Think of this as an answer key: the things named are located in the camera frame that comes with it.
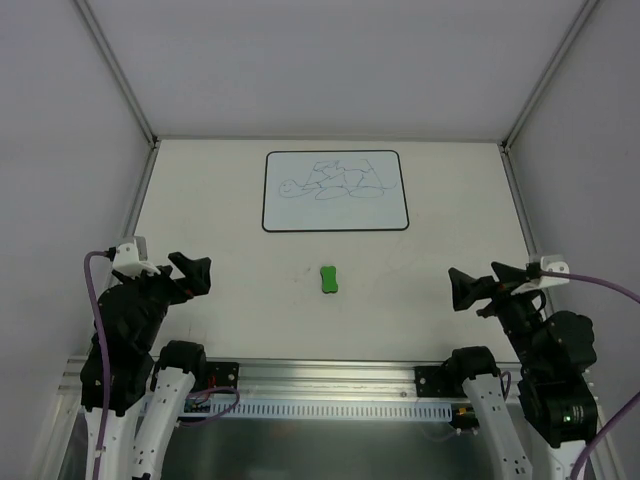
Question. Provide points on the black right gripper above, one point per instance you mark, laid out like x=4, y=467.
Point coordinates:
x=498, y=291

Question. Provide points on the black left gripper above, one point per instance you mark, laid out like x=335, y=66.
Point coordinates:
x=169, y=279

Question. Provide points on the green bone-shaped eraser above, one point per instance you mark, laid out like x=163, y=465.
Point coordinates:
x=329, y=283

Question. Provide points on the white whiteboard black frame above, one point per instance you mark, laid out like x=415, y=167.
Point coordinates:
x=334, y=191

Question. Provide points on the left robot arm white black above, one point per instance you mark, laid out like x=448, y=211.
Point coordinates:
x=131, y=400

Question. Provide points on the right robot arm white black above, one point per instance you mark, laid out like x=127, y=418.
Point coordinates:
x=554, y=352

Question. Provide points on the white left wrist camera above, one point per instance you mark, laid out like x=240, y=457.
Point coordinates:
x=129, y=253

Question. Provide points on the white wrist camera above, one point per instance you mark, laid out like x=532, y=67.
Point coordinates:
x=543, y=272
x=129, y=253

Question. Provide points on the right aluminium frame post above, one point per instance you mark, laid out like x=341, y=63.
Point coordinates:
x=570, y=37

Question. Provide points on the aluminium frame post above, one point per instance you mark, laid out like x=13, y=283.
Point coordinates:
x=96, y=32
x=570, y=37

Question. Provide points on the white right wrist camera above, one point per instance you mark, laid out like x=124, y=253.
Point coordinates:
x=543, y=272

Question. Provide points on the left aluminium frame post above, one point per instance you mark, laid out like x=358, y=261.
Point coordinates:
x=96, y=32

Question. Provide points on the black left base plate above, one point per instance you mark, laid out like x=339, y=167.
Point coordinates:
x=216, y=374

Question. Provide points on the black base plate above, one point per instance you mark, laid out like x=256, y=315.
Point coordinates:
x=216, y=374
x=433, y=382

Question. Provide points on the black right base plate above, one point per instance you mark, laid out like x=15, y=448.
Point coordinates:
x=433, y=382

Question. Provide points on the aluminium mounting rail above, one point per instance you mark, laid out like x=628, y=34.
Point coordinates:
x=327, y=380

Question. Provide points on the white slotted cable duct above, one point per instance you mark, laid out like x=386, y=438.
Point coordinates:
x=339, y=410

